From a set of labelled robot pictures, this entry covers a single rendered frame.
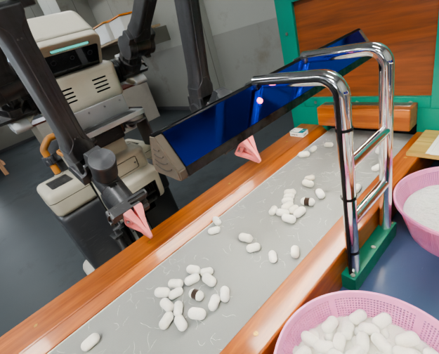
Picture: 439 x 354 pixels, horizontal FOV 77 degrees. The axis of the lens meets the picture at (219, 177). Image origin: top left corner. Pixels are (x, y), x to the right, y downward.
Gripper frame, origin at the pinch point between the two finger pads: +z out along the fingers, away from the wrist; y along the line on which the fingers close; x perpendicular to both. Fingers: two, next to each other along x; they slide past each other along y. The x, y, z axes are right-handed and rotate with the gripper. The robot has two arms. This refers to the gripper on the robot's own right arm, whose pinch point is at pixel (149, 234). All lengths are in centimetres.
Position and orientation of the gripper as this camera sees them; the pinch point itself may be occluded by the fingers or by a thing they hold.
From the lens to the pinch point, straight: 66.0
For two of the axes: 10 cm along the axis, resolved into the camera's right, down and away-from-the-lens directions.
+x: -2.0, 5.1, 8.3
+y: 7.2, -5.0, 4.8
